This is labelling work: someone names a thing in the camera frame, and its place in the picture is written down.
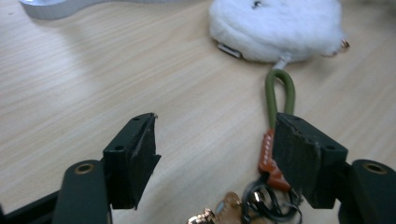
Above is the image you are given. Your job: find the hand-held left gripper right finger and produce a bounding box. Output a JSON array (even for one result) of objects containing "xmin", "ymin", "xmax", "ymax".
[{"xmin": 272, "ymin": 112, "xmax": 349, "ymax": 210}]

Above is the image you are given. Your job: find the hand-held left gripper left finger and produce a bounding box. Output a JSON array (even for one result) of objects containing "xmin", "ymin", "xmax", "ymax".
[{"xmin": 102, "ymin": 112, "xmax": 163, "ymax": 211}]

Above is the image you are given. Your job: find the black key ring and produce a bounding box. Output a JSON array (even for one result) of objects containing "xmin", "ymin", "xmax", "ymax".
[{"xmin": 240, "ymin": 177, "xmax": 304, "ymax": 224}]

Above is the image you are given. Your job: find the green and orange keychain strap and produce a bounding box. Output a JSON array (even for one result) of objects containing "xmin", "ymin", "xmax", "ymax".
[{"xmin": 258, "ymin": 54, "xmax": 296, "ymax": 192}]

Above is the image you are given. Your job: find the brass key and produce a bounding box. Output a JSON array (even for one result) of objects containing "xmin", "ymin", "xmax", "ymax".
[{"xmin": 186, "ymin": 191, "xmax": 250, "ymax": 224}]

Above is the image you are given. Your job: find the white fluffy plush pendant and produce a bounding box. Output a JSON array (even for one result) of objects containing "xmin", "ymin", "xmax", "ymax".
[{"xmin": 208, "ymin": 0, "xmax": 351, "ymax": 63}]

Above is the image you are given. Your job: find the white key holder stand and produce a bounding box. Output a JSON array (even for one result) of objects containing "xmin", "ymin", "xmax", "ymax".
[{"xmin": 18, "ymin": 0, "xmax": 132, "ymax": 21}]

